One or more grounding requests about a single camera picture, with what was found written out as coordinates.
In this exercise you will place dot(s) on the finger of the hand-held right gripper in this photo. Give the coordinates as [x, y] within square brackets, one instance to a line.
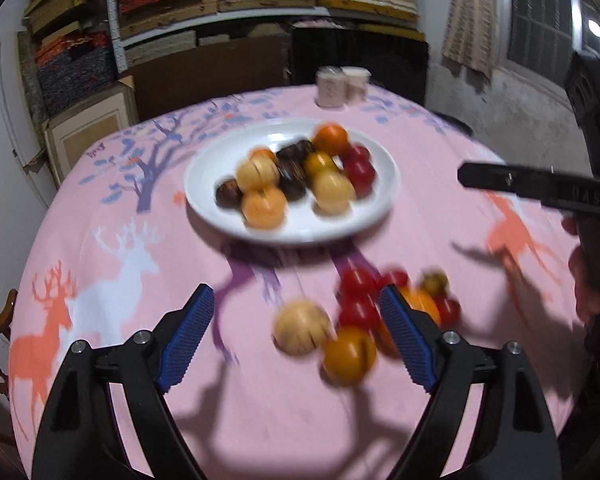
[505, 180]

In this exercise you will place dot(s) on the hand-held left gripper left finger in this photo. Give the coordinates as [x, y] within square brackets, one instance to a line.
[187, 340]

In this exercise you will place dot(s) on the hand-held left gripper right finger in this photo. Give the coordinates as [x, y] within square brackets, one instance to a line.
[407, 340]

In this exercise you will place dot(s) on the yellow round fruit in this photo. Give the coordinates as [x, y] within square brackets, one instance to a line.
[349, 356]
[319, 162]

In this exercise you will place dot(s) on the beige round fruit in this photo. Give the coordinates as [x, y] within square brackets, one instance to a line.
[332, 191]
[257, 172]
[302, 328]

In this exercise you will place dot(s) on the dark red cherry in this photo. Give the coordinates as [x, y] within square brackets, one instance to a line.
[361, 175]

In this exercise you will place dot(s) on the white round plate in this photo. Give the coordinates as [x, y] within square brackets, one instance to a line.
[205, 175]

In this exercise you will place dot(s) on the person's right hand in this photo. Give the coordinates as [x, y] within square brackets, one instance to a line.
[587, 285]

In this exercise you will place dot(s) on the red cherry tomato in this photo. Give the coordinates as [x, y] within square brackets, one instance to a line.
[357, 281]
[358, 311]
[396, 277]
[448, 310]
[357, 153]

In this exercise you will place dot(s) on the small olive round fruit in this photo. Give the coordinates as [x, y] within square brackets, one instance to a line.
[434, 282]

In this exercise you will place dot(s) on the window with metal grille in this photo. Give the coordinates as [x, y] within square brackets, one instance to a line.
[540, 15]

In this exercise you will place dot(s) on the pink printed tablecloth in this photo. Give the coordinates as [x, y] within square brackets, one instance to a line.
[130, 210]

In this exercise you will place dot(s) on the dark brown chestnut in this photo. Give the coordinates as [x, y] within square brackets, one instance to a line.
[292, 182]
[296, 151]
[228, 193]

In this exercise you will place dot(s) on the checked cloth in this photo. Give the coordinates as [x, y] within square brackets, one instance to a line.
[472, 20]

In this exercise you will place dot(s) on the paper cup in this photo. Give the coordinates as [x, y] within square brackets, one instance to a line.
[357, 85]

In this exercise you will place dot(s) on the small orange fruit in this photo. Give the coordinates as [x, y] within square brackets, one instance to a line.
[263, 152]

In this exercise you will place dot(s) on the white door panel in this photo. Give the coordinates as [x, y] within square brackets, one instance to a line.
[15, 125]

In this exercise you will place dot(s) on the blue patterned box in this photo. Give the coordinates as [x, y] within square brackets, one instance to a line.
[75, 75]

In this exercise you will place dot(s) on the white metal shelf rack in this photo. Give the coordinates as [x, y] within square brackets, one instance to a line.
[112, 20]

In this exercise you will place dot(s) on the wooden picture frame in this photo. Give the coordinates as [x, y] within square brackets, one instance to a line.
[90, 130]

